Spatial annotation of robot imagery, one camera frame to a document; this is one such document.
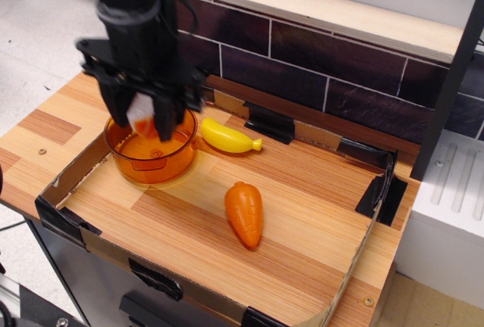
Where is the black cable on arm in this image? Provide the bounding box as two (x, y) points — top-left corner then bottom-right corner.
(166, 0), (198, 36)

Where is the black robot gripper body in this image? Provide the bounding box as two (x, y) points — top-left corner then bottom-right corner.
(76, 0), (204, 111)

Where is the cardboard fence with black tape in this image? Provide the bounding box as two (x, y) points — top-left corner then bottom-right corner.
(32, 87), (416, 326)

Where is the dark brick backsplash panel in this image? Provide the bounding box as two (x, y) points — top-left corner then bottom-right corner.
(177, 0), (463, 145)

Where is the orange transparent plastic pot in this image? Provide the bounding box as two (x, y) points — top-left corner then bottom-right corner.
(104, 111), (197, 184)

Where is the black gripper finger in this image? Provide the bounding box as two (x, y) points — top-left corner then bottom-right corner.
(99, 79), (136, 127)
(152, 93), (185, 142)

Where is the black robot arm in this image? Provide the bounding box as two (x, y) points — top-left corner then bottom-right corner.
(76, 0), (205, 141)

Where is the yellow plastic banana toy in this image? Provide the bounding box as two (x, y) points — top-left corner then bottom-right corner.
(200, 117), (262, 154)

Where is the orange plastic carrot toy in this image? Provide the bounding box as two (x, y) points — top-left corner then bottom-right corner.
(225, 182), (263, 249)

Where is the salmon sushi toy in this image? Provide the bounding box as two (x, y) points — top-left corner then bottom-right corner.
(126, 93), (158, 139)

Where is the black vertical post right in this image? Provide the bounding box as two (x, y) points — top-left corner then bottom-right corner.
(411, 0), (483, 181)

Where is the white ribbed sink unit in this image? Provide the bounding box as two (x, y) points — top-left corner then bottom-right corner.
(395, 130), (483, 308)

